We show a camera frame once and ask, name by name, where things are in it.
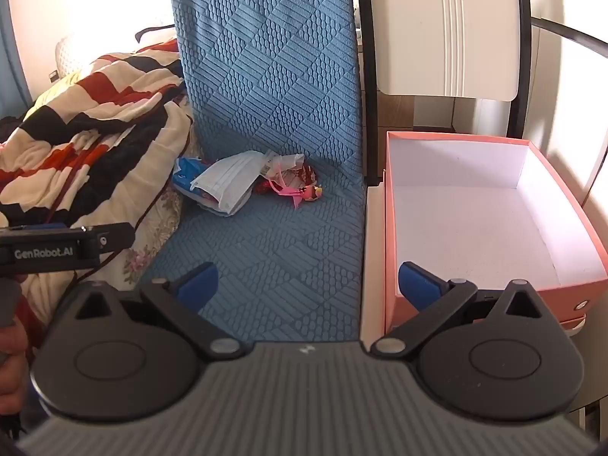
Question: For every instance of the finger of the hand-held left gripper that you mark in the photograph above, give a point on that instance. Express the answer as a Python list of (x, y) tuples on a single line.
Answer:
[(116, 236)]

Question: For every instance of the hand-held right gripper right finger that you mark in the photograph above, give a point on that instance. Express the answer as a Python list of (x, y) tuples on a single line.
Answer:
[(418, 286)]

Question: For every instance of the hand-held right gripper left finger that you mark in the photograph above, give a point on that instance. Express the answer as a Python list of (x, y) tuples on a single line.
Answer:
[(199, 281)]

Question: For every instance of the blue snack packet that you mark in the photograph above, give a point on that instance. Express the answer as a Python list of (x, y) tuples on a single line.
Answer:
[(183, 178)]

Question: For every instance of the pink cardboard box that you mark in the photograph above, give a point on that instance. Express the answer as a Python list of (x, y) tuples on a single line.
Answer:
[(475, 209)]

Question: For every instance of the white face mask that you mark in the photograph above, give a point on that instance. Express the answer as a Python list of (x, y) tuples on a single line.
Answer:
[(223, 181)]

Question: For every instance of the pink feather toy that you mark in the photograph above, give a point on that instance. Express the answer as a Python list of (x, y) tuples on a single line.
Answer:
[(311, 193)]

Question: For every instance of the clear plastic packet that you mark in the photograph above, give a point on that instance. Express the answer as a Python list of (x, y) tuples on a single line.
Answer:
[(285, 161)]

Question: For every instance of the red foil packet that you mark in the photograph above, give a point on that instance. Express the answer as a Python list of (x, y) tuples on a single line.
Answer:
[(306, 175)]

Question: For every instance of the person's left hand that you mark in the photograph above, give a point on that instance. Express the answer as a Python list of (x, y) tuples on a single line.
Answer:
[(9, 370)]

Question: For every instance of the brown wooden cabinet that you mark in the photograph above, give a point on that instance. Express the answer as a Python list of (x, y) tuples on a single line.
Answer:
[(396, 142)]

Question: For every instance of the white pillow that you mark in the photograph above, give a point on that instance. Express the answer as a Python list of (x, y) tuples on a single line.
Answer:
[(71, 57)]

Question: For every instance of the blue curtain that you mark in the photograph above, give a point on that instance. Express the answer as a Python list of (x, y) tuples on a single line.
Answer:
[(12, 57)]

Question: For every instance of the blue quilted mat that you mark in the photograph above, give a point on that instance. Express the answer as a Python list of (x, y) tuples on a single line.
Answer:
[(275, 80)]

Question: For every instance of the white chair with black frame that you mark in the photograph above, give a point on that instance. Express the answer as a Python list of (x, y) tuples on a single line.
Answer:
[(427, 33)]

